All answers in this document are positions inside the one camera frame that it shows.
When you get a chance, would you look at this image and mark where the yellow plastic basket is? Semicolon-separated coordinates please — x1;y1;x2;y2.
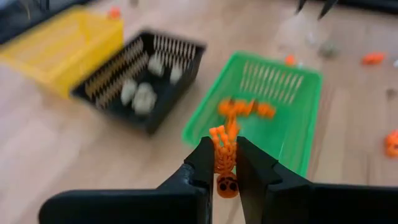
0;5;125;100

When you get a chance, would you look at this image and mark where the green plastic basket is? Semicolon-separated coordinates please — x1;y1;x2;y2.
182;50;324;178

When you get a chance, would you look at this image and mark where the black plastic basket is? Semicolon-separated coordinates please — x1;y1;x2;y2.
70;29;206;135

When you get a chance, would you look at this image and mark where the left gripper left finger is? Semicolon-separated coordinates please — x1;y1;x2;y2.
39;136;216;224

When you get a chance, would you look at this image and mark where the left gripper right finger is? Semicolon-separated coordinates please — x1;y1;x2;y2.
235;136;398;224

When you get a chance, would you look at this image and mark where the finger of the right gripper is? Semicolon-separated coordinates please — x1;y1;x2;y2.
317;0;339;20
295;0;308;15

